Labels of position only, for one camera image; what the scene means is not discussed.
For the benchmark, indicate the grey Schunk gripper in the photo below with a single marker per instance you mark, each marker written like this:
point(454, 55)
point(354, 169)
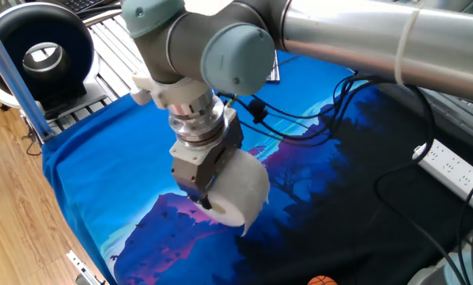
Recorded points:
point(199, 166)

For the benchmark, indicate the white toilet paper roll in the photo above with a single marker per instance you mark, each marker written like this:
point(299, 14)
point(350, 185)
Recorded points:
point(244, 186)

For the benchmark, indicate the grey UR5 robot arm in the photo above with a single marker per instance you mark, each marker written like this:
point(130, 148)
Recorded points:
point(339, 35)

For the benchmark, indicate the blue landscape print tablecloth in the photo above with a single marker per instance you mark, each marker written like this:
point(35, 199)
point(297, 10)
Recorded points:
point(102, 166)

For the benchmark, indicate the small orange basketball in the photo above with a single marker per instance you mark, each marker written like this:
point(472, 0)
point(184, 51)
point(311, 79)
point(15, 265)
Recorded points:
point(321, 281)

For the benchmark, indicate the black keyboard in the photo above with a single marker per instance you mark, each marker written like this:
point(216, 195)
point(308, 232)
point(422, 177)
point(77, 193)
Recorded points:
point(80, 4)

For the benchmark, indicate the white power strip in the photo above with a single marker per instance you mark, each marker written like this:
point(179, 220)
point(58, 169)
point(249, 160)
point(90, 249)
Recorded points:
point(454, 174)

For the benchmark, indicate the metal rail bracket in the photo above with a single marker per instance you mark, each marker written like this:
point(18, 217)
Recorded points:
point(84, 269)

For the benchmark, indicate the aluminium frame post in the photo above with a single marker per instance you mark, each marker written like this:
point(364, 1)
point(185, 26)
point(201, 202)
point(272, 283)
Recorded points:
point(19, 87)

